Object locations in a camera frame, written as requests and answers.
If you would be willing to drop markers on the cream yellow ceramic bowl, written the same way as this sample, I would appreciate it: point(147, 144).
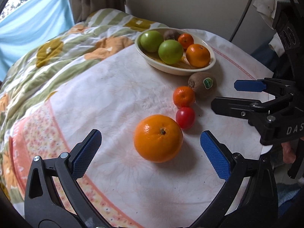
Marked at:
point(183, 67)

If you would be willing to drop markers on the large green apple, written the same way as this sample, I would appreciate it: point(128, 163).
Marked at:
point(170, 51)

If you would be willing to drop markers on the small mandarin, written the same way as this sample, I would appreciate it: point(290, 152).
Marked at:
point(183, 96)
point(185, 40)

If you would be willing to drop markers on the person's right hand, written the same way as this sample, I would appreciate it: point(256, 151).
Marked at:
point(288, 153)

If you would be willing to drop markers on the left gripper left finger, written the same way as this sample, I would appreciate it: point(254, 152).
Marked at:
point(53, 197)

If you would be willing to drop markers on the brown kiwi with green sticker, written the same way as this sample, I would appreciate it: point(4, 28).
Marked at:
point(204, 84)

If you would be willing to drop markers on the small green apple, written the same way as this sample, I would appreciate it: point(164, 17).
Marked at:
point(151, 40)

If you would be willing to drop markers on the light blue window cloth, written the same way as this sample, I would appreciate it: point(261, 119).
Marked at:
point(29, 26)

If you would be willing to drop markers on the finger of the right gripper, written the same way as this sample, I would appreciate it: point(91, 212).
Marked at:
point(248, 109)
point(270, 86)

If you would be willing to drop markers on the brown kiwi without visible sticker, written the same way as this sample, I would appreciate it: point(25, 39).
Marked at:
point(171, 34)

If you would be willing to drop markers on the green striped floral duvet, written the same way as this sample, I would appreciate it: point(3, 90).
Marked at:
point(37, 75)

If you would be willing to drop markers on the large orange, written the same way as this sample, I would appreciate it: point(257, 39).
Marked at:
point(158, 138)
point(198, 56)

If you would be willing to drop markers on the red tomato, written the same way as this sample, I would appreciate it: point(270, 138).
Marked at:
point(185, 117)

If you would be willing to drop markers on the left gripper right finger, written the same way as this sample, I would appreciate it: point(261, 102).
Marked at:
point(248, 197)

